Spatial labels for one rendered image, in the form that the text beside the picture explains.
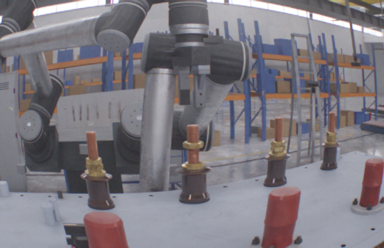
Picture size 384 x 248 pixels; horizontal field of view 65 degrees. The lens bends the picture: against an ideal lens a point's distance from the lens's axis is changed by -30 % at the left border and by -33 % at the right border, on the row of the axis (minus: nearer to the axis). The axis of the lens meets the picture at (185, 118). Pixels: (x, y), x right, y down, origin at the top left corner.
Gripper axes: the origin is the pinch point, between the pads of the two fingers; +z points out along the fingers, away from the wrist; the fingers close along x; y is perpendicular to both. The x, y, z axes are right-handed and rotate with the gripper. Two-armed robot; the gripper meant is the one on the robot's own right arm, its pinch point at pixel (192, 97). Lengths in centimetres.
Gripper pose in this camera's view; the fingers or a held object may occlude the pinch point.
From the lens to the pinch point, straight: 108.7
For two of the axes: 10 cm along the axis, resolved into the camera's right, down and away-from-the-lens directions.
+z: 0.3, 9.9, 1.1
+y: -9.2, 0.7, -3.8
